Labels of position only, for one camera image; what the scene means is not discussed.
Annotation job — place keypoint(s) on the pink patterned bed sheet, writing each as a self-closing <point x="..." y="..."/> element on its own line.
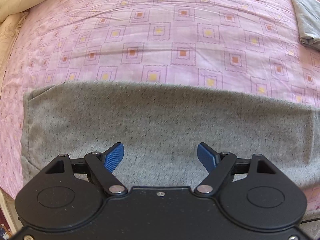
<point x="249" y="46"/>

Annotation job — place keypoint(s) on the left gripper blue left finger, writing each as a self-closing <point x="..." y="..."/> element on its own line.
<point x="101" y="167"/>

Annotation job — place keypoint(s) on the beige pillow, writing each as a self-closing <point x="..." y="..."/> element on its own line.
<point x="10" y="29"/>

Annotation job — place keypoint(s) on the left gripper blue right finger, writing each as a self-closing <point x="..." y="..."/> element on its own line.
<point x="219" y="167"/>

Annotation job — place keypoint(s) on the folded grey-green pants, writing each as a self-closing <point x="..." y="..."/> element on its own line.
<point x="307" y="15"/>

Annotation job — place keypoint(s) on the grey speckled pants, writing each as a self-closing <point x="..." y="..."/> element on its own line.
<point x="161" y="126"/>

